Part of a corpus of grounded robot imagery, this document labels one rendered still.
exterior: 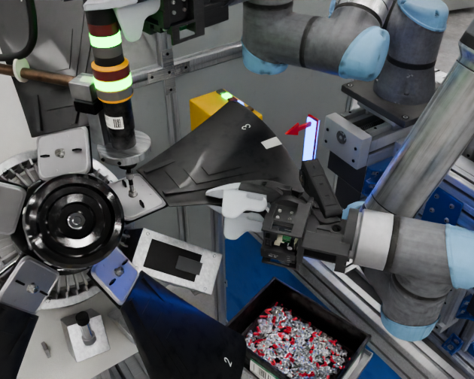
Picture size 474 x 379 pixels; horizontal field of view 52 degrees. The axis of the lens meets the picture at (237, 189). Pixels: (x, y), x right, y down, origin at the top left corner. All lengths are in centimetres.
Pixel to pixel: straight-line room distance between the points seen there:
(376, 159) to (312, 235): 67
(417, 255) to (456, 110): 20
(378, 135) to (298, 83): 70
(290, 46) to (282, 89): 111
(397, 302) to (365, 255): 10
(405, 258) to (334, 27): 33
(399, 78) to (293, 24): 57
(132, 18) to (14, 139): 42
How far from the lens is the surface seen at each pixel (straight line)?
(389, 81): 127
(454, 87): 69
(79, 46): 71
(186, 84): 157
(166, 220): 182
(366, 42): 70
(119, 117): 62
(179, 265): 82
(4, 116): 93
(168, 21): 61
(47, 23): 74
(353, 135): 121
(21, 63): 69
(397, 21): 123
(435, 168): 71
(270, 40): 74
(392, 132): 127
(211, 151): 76
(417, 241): 63
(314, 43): 72
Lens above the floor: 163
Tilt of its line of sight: 39 degrees down
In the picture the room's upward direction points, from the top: straight up
